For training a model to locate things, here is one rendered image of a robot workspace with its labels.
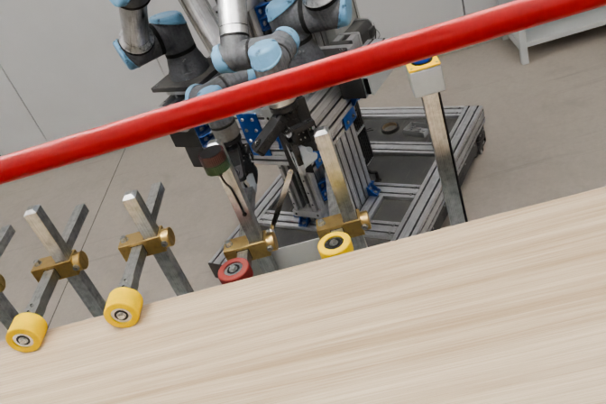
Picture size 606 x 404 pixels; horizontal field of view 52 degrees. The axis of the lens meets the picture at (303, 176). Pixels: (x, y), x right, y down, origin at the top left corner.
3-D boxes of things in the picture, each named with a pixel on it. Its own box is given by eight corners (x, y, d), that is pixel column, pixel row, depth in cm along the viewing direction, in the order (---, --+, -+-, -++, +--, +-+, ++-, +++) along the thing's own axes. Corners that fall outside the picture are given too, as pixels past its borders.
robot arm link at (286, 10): (281, 32, 205) (268, -7, 198) (319, 24, 200) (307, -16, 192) (270, 49, 195) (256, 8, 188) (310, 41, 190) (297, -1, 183)
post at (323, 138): (362, 272, 173) (312, 126, 147) (375, 270, 172) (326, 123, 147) (364, 281, 170) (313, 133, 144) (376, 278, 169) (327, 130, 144)
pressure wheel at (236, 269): (234, 293, 159) (217, 260, 153) (264, 285, 158) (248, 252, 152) (232, 316, 152) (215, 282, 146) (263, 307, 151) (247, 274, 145)
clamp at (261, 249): (231, 254, 169) (224, 240, 166) (279, 242, 167) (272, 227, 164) (229, 268, 164) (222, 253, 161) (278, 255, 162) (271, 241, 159)
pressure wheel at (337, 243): (323, 282, 152) (309, 247, 146) (343, 261, 156) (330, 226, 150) (349, 291, 147) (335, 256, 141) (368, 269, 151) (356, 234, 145)
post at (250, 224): (271, 282, 174) (206, 139, 148) (283, 280, 173) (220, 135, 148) (271, 291, 171) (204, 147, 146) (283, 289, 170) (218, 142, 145)
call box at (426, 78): (410, 88, 145) (403, 59, 141) (440, 80, 144) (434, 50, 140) (416, 102, 139) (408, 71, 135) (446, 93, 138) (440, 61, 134)
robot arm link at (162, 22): (200, 42, 222) (185, 6, 215) (167, 59, 218) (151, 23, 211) (188, 38, 231) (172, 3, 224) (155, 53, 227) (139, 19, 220)
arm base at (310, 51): (294, 55, 212) (285, 28, 207) (333, 52, 204) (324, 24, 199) (272, 78, 202) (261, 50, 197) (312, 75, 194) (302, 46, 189)
